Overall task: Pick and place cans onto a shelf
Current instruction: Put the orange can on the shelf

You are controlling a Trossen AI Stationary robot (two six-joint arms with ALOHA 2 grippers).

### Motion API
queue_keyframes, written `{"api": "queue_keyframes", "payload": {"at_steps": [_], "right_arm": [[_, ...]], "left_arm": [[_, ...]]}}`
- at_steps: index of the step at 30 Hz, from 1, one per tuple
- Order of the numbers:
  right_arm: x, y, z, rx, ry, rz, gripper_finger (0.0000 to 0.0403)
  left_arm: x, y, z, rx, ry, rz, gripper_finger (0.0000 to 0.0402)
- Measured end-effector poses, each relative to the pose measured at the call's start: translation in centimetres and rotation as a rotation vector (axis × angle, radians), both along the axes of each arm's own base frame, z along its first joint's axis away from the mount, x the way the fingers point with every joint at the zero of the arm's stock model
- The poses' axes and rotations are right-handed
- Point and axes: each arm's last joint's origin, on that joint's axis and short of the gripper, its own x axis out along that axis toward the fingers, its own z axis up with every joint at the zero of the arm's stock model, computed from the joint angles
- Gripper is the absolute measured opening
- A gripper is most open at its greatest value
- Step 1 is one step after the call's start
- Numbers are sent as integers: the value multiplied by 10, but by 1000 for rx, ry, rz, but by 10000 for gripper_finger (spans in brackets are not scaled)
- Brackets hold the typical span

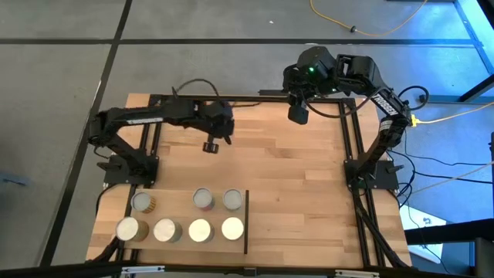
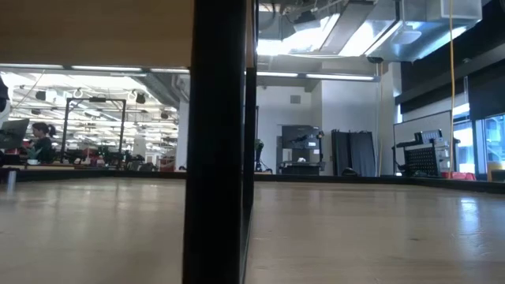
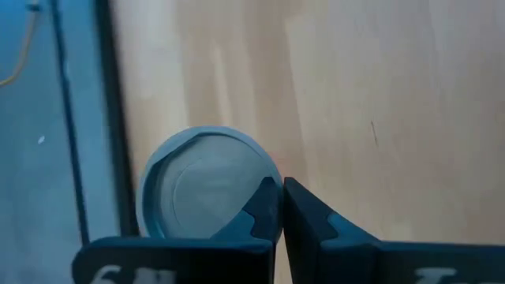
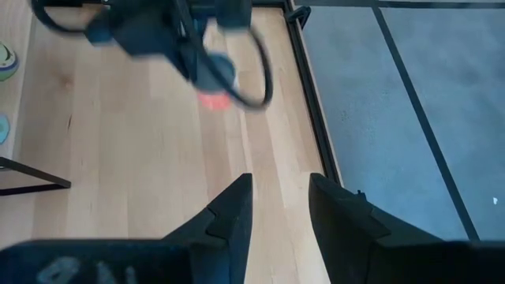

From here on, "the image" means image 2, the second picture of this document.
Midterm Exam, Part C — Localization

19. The wooden shelf board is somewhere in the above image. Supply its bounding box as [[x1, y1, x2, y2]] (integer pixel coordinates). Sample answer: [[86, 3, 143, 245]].
[[0, 0, 256, 69]]

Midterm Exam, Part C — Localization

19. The black background workstation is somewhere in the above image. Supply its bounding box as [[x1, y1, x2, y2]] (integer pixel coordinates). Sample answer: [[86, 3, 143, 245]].
[[275, 125, 327, 177]]

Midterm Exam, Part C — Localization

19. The ceiling tube light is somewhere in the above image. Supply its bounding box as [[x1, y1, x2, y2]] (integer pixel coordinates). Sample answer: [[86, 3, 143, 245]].
[[256, 71, 299, 78], [0, 64, 64, 70], [305, 73, 375, 82], [149, 67, 191, 74], [70, 65, 142, 73]]

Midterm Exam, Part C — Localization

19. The red background crate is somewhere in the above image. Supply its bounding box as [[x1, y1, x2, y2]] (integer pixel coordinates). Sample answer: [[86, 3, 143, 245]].
[[159, 156, 177, 172]]

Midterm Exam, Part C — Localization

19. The dark grey curtain panel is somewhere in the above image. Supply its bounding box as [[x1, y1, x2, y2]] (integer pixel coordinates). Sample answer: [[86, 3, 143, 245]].
[[331, 129, 377, 178]]

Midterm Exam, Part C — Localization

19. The white ceiling dome fixture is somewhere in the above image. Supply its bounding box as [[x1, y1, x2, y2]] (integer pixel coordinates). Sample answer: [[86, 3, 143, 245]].
[[394, 24, 423, 46]]

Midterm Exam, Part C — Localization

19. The red bin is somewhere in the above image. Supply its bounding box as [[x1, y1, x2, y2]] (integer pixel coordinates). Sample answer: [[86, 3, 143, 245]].
[[440, 171, 477, 181]]

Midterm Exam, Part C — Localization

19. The dark computer monitor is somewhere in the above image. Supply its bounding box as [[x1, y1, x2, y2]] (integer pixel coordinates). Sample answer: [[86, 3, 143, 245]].
[[0, 118, 31, 151]]

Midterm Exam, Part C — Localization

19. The glass window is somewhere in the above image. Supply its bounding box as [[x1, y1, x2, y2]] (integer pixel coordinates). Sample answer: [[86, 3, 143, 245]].
[[452, 103, 505, 177]]

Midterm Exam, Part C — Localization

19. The black shelf rear frame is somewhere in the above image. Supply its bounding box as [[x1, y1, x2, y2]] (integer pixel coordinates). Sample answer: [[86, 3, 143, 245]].
[[238, 0, 260, 284]]

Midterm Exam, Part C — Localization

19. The black shelf front post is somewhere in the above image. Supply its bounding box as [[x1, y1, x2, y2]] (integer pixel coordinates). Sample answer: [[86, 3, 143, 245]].
[[181, 0, 248, 284]]

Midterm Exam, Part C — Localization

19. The silver ceiling air duct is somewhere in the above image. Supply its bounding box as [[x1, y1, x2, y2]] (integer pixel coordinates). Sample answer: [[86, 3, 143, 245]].
[[256, 0, 483, 63]]

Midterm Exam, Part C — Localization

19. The black background station frame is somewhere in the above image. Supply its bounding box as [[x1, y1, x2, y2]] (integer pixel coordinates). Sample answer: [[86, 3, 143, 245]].
[[62, 97, 127, 163]]

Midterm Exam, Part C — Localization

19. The small metal post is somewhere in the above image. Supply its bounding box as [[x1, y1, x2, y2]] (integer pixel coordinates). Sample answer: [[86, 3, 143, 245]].
[[6, 169, 18, 195]]

